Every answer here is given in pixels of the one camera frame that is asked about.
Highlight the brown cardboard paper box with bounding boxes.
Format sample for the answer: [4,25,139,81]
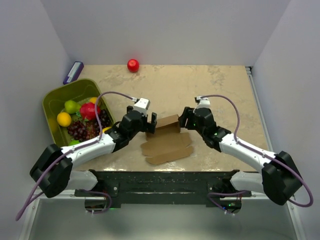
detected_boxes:
[140,114,194,166]

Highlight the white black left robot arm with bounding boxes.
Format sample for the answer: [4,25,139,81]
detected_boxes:
[29,110,157,198]

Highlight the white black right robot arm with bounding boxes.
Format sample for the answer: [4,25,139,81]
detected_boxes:
[178,107,302,206]

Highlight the purple white small box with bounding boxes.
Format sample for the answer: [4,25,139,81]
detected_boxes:
[62,61,84,85]

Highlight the yellow mango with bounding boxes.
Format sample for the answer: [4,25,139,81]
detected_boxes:
[99,126,112,134]

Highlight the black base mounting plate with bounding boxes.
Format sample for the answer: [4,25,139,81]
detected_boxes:
[74,170,252,214]

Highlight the small orange fruit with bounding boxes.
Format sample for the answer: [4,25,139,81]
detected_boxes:
[89,97,101,106]

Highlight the red dragon fruit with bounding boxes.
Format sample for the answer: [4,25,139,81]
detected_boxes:
[79,102,101,121]

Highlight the red apple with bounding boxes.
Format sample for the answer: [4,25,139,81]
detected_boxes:
[127,58,140,73]

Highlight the dark purple grapes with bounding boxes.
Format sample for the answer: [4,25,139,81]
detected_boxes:
[67,109,112,142]

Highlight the green pear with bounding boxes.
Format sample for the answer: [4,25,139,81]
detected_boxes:
[64,100,81,115]

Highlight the yellow lemon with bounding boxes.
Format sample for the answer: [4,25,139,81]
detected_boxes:
[56,112,72,128]

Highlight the olive green plastic bin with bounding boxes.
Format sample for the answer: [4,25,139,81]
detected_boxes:
[42,78,115,147]

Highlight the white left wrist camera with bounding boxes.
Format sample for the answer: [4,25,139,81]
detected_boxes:
[133,98,151,117]

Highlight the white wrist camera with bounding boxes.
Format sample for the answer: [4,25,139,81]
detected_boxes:
[195,96,211,109]
[133,98,151,117]

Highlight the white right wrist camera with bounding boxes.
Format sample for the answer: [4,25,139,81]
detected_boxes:
[195,96,211,109]

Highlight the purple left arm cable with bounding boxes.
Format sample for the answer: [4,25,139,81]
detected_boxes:
[15,91,138,222]

